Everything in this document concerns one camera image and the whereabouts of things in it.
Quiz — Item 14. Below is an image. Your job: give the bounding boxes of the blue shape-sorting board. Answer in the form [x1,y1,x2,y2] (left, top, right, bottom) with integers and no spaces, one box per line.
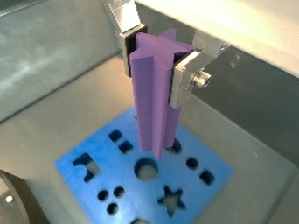
[55,109,232,224]

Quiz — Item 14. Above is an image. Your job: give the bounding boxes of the black round object corner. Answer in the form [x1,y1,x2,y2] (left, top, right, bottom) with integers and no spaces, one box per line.
[0,170,51,224]

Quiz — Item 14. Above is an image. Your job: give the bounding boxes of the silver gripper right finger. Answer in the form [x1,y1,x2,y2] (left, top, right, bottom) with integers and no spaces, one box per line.
[170,30,230,109]

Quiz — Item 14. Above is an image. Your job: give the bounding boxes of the purple star-shaped peg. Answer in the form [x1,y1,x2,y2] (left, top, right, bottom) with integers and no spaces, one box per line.
[130,29,194,158]

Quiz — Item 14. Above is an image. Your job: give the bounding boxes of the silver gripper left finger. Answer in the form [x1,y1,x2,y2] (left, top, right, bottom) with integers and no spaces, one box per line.
[104,0,147,76]

